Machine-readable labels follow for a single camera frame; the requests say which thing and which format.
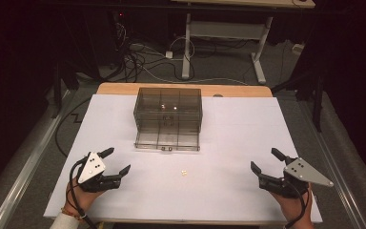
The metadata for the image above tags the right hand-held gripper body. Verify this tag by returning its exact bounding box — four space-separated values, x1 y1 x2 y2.
257 157 335 199

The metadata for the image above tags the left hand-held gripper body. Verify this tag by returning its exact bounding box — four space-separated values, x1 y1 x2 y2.
76 151 122 194

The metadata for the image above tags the smoky clear compartment drawer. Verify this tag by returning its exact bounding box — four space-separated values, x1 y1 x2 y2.
133 124 202 153

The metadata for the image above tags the smoky clear drawer cabinet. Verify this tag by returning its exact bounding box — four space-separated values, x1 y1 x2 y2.
132 87 204 135

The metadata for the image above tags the person's left hand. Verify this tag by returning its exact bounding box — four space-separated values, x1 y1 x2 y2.
64 177 105 216

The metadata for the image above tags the person's right hand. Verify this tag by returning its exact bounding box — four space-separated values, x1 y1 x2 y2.
270 183 315 224

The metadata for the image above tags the white table mat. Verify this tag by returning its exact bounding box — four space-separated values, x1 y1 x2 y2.
43 94 324 224

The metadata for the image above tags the black stand leg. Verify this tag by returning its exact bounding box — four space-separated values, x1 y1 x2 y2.
51 60 80 119
270 71 325 134

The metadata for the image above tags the white floor socket box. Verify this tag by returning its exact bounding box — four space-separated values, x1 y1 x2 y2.
291 43 306 55

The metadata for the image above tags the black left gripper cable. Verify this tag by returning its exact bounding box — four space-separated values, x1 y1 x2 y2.
69 156 99 229

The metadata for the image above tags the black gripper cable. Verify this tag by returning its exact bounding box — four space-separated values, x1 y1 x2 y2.
284 179 311 229
69 156 99 229

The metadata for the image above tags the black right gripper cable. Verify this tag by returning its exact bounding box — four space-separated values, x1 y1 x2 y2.
284 179 311 229

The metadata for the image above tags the silver metal floor rail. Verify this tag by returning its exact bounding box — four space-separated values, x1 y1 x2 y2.
296 100 366 229
0 90 72 229

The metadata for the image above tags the black floor cable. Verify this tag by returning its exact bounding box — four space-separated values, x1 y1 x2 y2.
54 96 92 158

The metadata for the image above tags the beaded bracelet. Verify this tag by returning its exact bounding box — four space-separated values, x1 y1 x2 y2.
60 207 86 221

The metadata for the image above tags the bundle of black cables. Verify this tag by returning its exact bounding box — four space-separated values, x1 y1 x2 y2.
103 12 185 84

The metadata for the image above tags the white floor cable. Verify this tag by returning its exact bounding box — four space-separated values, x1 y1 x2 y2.
130 36 249 86

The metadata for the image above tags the white metal desk frame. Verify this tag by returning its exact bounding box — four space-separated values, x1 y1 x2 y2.
181 12 275 86

